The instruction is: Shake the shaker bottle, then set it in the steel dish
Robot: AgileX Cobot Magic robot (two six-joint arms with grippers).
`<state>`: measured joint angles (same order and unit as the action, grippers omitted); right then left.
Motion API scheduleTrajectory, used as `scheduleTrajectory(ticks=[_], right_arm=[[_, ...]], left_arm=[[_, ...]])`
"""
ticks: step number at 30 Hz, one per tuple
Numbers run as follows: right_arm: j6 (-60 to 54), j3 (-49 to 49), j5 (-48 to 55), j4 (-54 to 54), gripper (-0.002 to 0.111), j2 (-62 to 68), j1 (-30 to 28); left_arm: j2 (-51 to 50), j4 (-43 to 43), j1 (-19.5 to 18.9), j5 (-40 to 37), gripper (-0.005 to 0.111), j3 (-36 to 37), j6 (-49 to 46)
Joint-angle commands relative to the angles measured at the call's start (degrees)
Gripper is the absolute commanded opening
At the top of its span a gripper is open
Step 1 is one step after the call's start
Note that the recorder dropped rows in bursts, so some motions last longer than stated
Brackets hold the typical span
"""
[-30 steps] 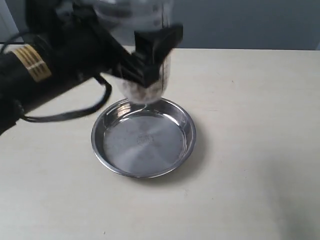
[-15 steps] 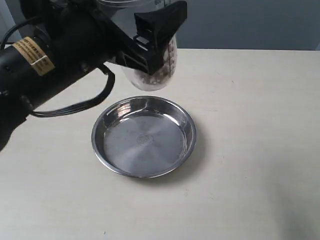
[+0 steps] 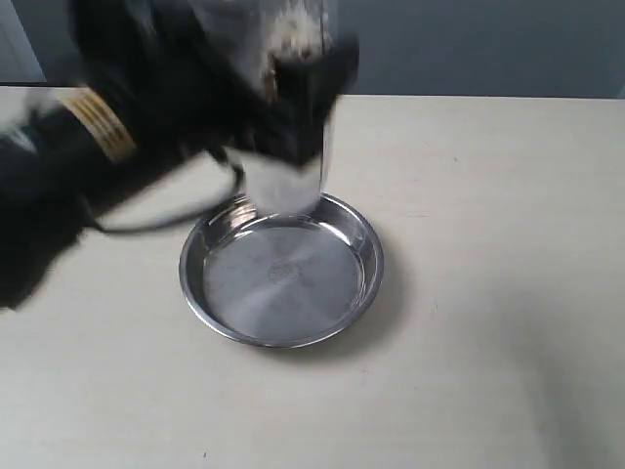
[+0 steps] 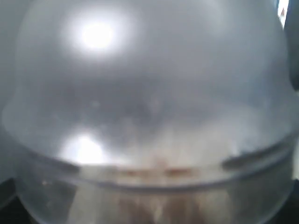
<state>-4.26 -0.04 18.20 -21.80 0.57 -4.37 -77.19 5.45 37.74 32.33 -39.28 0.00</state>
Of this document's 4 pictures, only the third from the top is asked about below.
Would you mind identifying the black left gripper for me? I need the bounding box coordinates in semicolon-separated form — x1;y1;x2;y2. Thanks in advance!
67;1;360;195

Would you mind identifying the clear plastic shaker bottle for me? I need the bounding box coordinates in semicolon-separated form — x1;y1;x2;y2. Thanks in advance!
192;1;337;216

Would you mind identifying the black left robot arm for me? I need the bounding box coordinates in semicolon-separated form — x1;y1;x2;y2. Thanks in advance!
1;1;360;310

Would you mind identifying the round stainless steel tray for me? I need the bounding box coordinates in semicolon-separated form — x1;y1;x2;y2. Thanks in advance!
179;193;385;349

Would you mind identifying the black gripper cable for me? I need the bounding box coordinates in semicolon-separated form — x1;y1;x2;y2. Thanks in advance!
92;146;248;236

